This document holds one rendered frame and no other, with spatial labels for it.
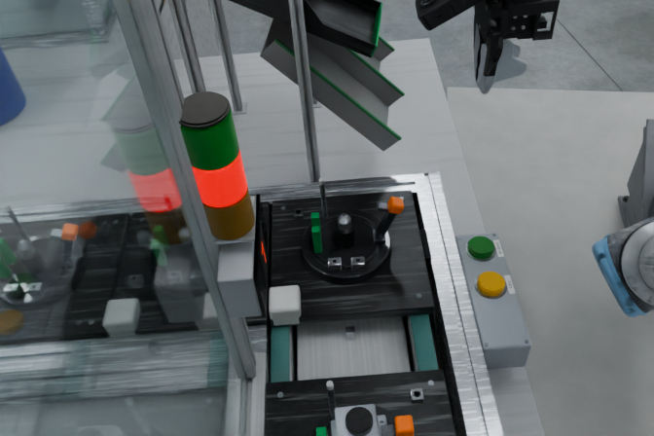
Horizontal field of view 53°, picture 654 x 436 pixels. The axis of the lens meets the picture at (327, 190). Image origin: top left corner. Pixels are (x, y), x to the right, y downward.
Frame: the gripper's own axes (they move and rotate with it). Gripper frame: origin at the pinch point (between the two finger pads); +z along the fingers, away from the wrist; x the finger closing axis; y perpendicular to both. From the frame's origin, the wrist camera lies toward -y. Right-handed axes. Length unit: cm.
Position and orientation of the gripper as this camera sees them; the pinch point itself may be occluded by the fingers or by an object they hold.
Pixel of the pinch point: (479, 85)
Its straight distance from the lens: 91.0
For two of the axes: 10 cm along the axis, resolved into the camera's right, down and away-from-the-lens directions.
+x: -0.5, -7.1, 7.0
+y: 10.0, -0.8, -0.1
